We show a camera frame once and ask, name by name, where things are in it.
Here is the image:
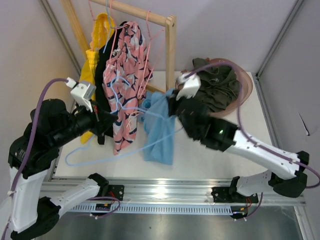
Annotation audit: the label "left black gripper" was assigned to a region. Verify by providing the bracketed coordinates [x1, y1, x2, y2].
[52, 96, 118, 146]

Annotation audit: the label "blue wire hanger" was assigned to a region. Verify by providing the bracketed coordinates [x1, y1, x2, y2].
[65, 75, 185, 167]
[103, 0, 116, 53]

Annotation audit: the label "olive green shorts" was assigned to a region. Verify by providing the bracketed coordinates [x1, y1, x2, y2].
[195, 63, 242, 113]

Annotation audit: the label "light blue shorts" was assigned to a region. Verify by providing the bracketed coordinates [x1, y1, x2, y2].
[138, 88, 176, 165]

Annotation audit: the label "pink patterned shorts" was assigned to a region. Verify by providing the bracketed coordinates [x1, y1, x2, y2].
[103, 21, 151, 155]

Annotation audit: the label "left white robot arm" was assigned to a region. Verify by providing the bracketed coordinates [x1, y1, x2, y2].
[8, 99, 118, 240]

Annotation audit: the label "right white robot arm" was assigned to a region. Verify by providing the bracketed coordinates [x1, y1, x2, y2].
[167, 95, 309, 203]

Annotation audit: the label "black shorts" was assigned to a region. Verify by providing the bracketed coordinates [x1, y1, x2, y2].
[94, 22, 128, 146]

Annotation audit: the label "yellow shorts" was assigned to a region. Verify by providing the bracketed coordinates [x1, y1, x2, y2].
[78, 12, 117, 144]

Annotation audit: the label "pink translucent plastic basin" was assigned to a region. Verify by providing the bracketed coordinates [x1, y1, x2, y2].
[174, 57, 254, 118]

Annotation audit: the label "wooden clothes rack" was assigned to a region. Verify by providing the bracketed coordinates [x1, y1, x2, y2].
[60, 0, 177, 93]

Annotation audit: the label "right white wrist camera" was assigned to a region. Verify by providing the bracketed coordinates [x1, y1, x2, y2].
[175, 72, 201, 101]

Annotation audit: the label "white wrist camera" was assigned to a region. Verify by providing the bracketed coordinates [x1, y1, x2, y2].
[66, 77, 96, 113]
[175, 72, 201, 101]

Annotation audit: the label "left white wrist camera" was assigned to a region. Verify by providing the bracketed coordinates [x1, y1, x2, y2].
[66, 77, 96, 113]

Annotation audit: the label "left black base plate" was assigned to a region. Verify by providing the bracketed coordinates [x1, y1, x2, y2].
[99, 184, 125, 201]

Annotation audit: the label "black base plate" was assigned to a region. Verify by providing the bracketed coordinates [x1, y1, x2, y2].
[99, 184, 125, 201]
[208, 186, 259, 204]

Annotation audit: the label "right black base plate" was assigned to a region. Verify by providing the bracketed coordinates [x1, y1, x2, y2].
[208, 186, 259, 204]

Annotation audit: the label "aluminium mounting rail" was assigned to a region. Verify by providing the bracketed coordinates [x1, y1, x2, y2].
[40, 177, 306, 207]

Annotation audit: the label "slotted cable duct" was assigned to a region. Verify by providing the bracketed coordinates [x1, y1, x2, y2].
[69, 202, 246, 216]

